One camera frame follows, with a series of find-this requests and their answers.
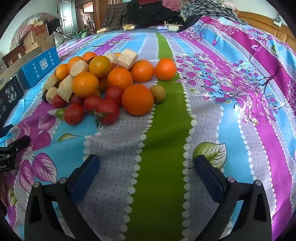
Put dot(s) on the blue cardboard box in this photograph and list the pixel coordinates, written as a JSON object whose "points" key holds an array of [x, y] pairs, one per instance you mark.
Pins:
{"points": [[41, 66]]}

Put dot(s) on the floral striped bedsheet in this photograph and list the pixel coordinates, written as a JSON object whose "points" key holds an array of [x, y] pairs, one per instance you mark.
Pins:
{"points": [[161, 139]]}

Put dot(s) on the pink clothing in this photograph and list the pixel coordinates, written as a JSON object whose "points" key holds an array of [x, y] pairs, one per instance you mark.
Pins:
{"points": [[171, 3]]}

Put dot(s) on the brown plaid cloth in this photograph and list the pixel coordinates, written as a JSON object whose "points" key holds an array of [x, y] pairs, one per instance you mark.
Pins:
{"points": [[113, 17]]}

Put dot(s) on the grey checkered blanket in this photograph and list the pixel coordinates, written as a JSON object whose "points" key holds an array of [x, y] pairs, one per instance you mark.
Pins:
{"points": [[208, 8]]}

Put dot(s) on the pile of oranges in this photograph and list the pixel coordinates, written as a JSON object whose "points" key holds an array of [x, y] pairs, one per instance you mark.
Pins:
{"points": [[137, 99]]}

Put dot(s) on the blue white small box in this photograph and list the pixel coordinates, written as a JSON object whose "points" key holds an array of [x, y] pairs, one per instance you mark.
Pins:
{"points": [[161, 28]]}

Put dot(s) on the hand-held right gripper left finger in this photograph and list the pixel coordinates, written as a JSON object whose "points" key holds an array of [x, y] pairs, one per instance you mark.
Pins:
{"points": [[85, 176]]}

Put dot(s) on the dark wooden chair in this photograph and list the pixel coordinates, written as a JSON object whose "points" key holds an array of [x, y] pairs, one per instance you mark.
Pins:
{"points": [[11, 55]]}

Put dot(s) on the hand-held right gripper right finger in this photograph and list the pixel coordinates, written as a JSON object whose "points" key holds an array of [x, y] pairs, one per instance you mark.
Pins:
{"points": [[208, 178]]}

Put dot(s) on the wooden headboard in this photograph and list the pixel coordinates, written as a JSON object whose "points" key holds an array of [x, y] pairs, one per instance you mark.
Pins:
{"points": [[266, 25]]}

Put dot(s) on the grey patterned plastic bag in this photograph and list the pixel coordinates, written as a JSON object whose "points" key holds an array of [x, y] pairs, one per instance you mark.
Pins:
{"points": [[59, 38]]}

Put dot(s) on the black printed box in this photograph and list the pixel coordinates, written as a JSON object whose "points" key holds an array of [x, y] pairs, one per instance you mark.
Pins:
{"points": [[11, 97]]}

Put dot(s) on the green-brown round fruit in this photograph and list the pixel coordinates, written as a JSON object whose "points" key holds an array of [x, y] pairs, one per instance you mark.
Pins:
{"points": [[157, 93]]}

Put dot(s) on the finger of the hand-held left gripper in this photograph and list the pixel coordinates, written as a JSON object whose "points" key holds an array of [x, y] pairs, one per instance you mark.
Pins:
{"points": [[20, 141], [5, 131]]}

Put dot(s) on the stemmed red tomato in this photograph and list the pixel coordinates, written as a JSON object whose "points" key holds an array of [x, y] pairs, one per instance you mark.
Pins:
{"points": [[108, 111]]}

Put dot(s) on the green leafy vegetables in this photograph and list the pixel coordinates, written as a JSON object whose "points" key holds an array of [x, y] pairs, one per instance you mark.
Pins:
{"points": [[79, 33]]}

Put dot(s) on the black clothing pile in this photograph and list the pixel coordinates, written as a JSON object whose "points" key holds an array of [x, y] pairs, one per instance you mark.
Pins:
{"points": [[150, 11]]}

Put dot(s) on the white door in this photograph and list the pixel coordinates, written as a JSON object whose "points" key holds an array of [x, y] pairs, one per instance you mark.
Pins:
{"points": [[66, 18]]}

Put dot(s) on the yellow snack packet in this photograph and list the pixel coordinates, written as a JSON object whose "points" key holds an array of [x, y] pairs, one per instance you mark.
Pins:
{"points": [[128, 27], [104, 29]]}

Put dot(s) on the white wall socket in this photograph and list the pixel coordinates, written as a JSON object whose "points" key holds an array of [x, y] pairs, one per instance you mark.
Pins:
{"points": [[276, 21]]}

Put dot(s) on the pile of white peeled chunks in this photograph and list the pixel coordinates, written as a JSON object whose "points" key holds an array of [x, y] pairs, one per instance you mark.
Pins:
{"points": [[128, 58]]}

